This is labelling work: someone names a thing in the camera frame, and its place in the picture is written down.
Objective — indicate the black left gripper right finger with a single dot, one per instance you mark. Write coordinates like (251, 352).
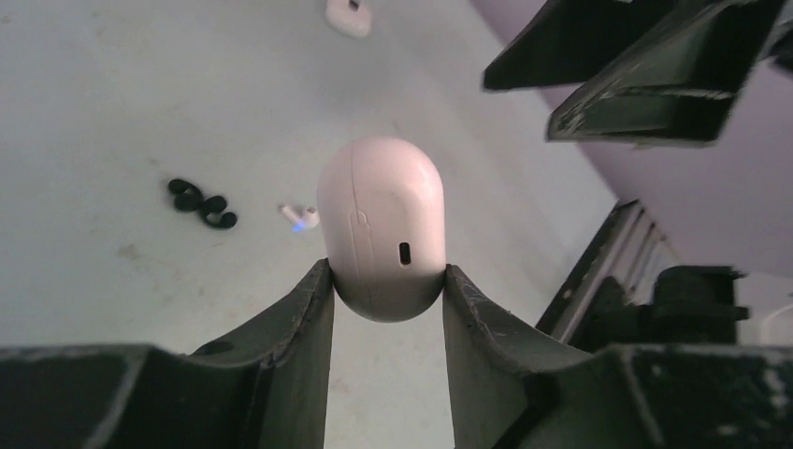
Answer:
(511, 386)

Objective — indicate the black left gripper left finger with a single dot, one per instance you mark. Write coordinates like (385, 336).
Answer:
(263, 384)

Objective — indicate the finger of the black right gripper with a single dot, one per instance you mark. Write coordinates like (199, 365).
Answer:
(678, 83)
(570, 41)

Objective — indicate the white oval charging case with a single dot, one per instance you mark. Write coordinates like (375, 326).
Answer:
(381, 205)

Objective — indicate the white stem earbud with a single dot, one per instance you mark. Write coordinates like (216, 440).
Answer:
(300, 218)

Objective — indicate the black clip earbud lower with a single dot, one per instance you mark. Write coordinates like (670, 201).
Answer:
(214, 215)

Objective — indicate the black clip earbud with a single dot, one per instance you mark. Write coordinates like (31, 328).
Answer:
(187, 197)
(214, 215)

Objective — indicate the black clip earbud upper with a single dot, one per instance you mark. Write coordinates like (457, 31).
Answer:
(187, 197)

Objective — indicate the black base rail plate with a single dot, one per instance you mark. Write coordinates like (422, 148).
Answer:
(629, 286)

